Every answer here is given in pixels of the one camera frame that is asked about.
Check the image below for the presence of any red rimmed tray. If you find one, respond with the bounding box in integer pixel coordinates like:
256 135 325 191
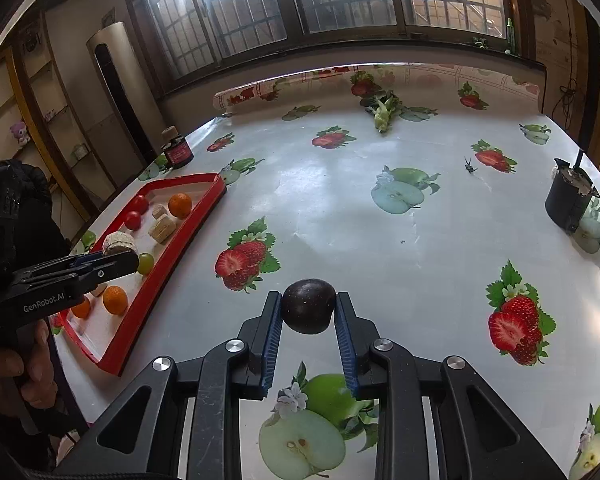
55 173 227 377

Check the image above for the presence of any person's left forearm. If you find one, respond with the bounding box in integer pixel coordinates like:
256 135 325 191
0 400 88 480

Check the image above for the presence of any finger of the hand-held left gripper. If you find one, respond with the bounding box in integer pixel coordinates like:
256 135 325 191
67 252 108 267
55 251 140 291

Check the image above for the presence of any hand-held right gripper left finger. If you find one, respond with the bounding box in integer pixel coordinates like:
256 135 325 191
55 290 284 480

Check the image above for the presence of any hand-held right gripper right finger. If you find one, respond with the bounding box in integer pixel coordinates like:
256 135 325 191
334 290 568 480

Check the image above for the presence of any white standing air conditioner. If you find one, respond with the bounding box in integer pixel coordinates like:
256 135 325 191
86 21 167 161

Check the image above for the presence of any large beige cork block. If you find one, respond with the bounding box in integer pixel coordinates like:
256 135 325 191
102 231 137 257

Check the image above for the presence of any person's left hand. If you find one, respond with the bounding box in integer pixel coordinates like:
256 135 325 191
0 317 56 416

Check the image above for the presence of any green bok choy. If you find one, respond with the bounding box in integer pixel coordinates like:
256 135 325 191
360 91 406 134

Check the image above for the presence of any wooden wall shelf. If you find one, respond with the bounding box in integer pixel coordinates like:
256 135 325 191
0 10 106 221

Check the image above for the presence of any dark red jar with cork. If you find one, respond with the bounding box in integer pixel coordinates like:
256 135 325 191
160 126 193 170

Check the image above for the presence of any dark purple plum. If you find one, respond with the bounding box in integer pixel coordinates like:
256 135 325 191
281 278 337 335

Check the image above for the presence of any hanging black cable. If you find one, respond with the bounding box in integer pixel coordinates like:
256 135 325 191
555 10 581 131

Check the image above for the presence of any fruit print tablecloth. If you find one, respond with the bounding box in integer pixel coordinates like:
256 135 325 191
50 62 600 480

